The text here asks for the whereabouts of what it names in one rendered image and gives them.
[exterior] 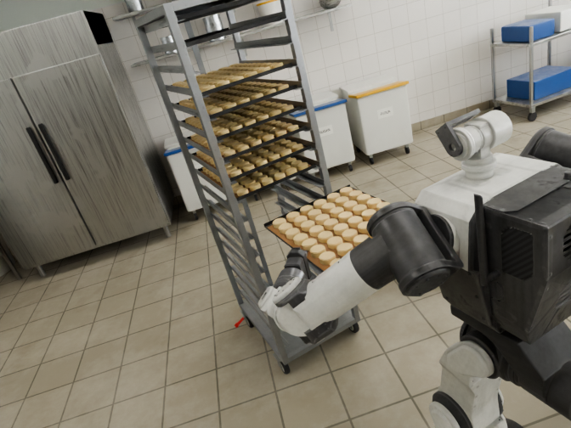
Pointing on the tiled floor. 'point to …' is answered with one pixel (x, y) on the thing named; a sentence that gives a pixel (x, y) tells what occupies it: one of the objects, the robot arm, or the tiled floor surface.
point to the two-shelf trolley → (529, 73)
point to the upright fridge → (73, 143)
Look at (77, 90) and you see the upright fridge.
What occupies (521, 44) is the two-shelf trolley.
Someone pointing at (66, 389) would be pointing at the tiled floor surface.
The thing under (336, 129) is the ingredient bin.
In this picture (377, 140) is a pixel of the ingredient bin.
